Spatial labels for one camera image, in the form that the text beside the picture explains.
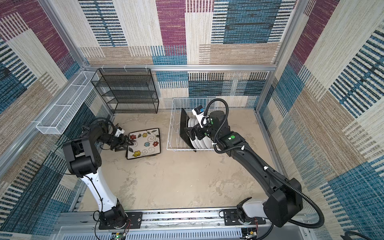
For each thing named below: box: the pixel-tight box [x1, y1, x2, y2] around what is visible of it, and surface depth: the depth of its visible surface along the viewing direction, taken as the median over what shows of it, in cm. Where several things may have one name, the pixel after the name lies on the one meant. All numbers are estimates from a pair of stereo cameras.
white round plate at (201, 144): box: [197, 138, 207, 149], surface depth 90 cm
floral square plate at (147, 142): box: [126, 128, 161, 160], surface depth 101 cm
